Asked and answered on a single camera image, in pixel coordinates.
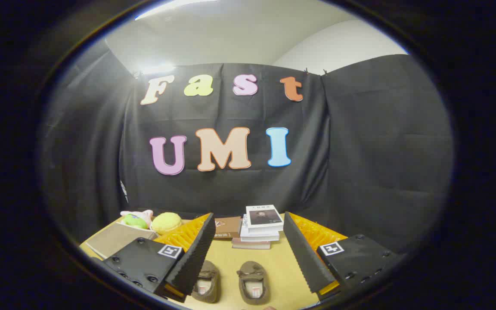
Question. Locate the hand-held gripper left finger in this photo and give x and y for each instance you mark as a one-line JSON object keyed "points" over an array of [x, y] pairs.
{"points": [[196, 254]]}

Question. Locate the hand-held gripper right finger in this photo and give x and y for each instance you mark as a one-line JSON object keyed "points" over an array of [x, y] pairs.
{"points": [[306, 254]]}

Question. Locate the brown fuzzy slipper shoe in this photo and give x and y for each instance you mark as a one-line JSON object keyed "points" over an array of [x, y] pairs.
{"points": [[207, 284], [254, 286]]}

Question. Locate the beige cardboard storage box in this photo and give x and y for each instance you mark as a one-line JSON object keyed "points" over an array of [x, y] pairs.
{"points": [[114, 239]]}

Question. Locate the brown flat book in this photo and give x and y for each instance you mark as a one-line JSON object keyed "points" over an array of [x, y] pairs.
{"points": [[227, 227]]}

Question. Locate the yellow plush ball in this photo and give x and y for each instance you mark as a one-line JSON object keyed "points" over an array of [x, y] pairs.
{"points": [[166, 223]]}

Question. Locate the plain white book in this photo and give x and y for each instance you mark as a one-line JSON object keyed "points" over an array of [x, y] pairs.
{"points": [[256, 237]]}

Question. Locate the pale pink book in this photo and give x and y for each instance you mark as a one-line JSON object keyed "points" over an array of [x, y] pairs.
{"points": [[250, 245]]}

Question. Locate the white book with dark cover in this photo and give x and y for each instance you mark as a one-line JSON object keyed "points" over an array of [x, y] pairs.
{"points": [[264, 216]]}

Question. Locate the green and pink plush toy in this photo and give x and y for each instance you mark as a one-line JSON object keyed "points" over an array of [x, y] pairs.
{"points": [[134, 221]]}

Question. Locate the black backdrop cloth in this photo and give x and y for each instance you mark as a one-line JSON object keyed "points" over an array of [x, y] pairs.
{"points": [[360, 150]]}

